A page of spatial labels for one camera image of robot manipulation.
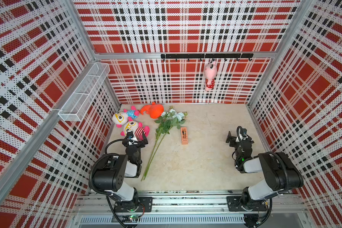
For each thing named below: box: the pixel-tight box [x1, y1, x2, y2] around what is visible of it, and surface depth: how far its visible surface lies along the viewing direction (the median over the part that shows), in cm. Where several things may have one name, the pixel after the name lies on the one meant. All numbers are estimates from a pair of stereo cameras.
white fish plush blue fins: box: [112, 105, 140, 129], surface depth 107 cm
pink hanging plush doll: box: [203, 57, 218, 92], surface depth 95 cm
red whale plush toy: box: [138, 101, 165, 119], surface depth 111 cm
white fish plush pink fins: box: [120, 120, 151, 141], surface depth 100 cm
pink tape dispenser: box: [180, 126, 189, 145], surface depth 100 cm
